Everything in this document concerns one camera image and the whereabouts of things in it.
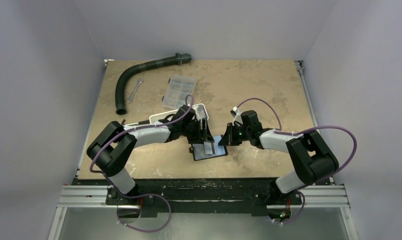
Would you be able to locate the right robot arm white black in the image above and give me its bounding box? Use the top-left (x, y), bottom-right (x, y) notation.
top-left (218, 110), bottom-right (339, 204)

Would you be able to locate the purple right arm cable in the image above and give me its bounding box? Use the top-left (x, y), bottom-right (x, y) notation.
top-left (235, 97), bottom-right (358, 186)

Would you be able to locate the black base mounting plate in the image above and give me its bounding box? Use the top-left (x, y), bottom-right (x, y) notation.
top-left (106, 177), bottom-right (302, 219)

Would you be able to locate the silver grey credit card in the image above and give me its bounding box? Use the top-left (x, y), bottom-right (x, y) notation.
top-left (204, 141), bottom-right (215, 155)

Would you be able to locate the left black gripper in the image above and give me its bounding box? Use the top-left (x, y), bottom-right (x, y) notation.
top-left (181, 118), bottom-right (213, 144)

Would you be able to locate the black leather card holder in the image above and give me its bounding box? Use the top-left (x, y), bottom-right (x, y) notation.
top-left (189, 135), bottom-right (228, 161)

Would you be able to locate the black corrugated hose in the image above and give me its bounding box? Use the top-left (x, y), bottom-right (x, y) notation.
top-left (115, 52), bottom-right (192, 116)

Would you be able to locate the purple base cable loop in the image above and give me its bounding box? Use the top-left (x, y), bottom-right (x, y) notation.
top-left (116, 193), bottom-right (173, 233)

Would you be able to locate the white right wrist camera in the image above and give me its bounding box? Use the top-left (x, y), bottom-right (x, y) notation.
top-left (230, 106), bottom-right (243, 126)

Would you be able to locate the white rectangular tray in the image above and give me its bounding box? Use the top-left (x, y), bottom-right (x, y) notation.
top-left (149, 103), bottom-right (209, 124)

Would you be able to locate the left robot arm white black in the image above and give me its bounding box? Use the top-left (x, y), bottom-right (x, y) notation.
top-left (86, 105), bottom-right (214, 205)

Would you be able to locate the clear plastic screw box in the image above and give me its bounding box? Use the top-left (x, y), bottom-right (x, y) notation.
top-left (162, 75), bottom-right (197, 109)

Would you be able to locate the small black hammer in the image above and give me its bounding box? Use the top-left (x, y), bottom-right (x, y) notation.
top-left (121, 119), bottom-right (150, 126)

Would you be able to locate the silver wrench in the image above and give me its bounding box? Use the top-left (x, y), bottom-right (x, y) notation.
top-left (126, 78), bottom-right (144, 104)

